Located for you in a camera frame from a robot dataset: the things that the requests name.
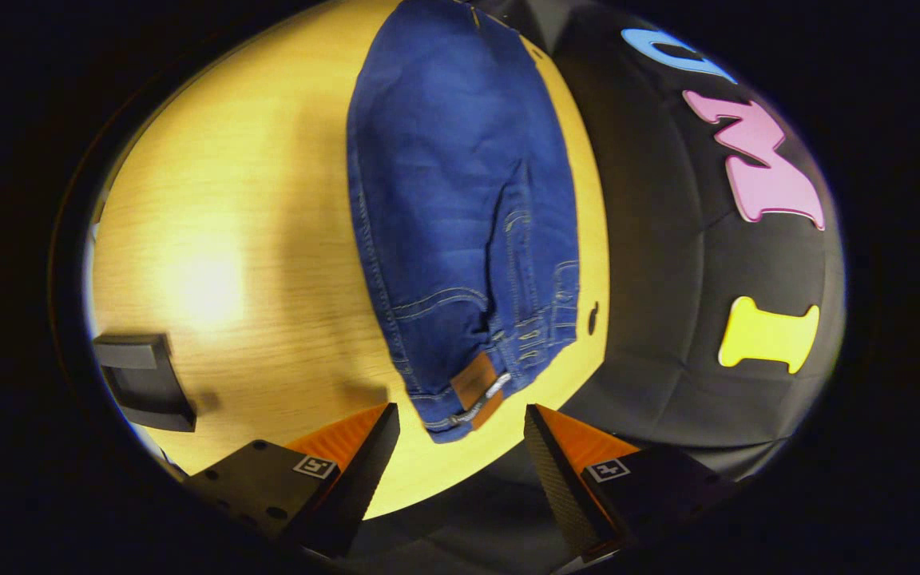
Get black backdrop cloth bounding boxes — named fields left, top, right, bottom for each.
left=500, top=0, right=846, bottom=480

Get blue jeans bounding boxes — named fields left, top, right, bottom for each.
left=346, top=0, right=581, bottom=444

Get black box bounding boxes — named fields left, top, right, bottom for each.
left=91, top=333, right=197, bottom=433

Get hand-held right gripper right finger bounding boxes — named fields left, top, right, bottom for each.
left=524, top=403, right=740, bottom=564

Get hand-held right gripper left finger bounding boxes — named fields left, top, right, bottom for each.
left=184, top=402, right=401, bottom=558

